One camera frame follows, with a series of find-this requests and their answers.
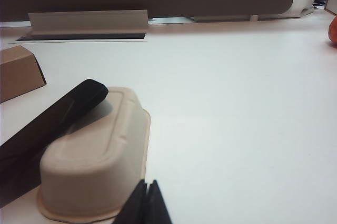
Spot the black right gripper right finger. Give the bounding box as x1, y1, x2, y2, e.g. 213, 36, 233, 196
146, 179, 173, 224

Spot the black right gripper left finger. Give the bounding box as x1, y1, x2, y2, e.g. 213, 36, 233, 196
112, 179, 148, 224

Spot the black smartphone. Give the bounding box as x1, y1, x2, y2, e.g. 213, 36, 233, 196
0, 78, 110, 209

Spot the upturned beige pulp tray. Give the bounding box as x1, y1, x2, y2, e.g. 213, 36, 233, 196
36, 86, 152, 222

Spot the long brown cardboard box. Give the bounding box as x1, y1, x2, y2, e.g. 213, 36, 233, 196
0, 45, 48, 104

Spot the orange round object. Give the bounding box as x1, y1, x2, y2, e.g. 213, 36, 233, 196
328, 16, 337, 44

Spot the beige background box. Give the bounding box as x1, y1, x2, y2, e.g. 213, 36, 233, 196
324, 0, 337, 16

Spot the beige cable port flap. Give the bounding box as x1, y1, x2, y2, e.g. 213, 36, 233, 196
27, 9, 149, 36

